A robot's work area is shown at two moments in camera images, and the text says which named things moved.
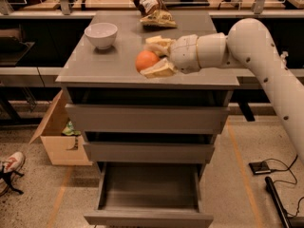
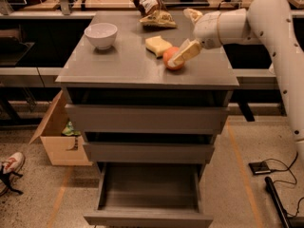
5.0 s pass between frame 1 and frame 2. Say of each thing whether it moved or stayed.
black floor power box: stayed
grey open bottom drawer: stayed
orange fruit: moved
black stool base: stayed
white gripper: moved
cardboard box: stayed
